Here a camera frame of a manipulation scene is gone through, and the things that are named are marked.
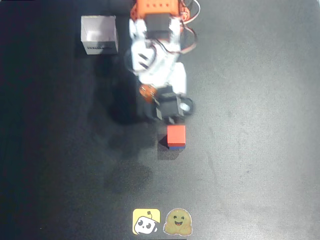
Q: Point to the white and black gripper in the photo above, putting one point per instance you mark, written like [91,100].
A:
[168,108]

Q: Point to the red wooden cube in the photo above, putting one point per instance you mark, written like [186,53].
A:
[176,135]

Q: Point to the white and orange robot arm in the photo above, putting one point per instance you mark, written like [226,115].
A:
[155,62]

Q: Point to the blue cube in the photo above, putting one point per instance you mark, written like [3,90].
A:
[177,148]

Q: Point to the white cardboard box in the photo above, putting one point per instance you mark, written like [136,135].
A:
[98,33]

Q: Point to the yellow robot face sticker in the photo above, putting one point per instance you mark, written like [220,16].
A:
[146,221]

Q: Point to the smiling hugging face sticker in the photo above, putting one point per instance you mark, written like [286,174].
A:
[177,222]

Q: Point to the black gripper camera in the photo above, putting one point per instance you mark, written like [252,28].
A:
[186,106]

